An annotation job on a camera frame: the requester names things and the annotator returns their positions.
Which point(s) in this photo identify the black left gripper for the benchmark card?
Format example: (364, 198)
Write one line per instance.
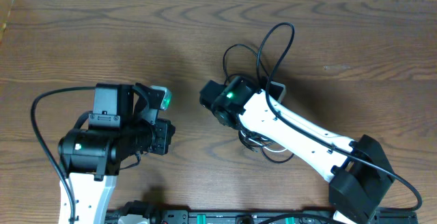
(165, 136)

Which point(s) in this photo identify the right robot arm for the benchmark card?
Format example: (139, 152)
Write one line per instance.
(358, 172)

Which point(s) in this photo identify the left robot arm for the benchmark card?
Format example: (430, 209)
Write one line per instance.
(123, 122)

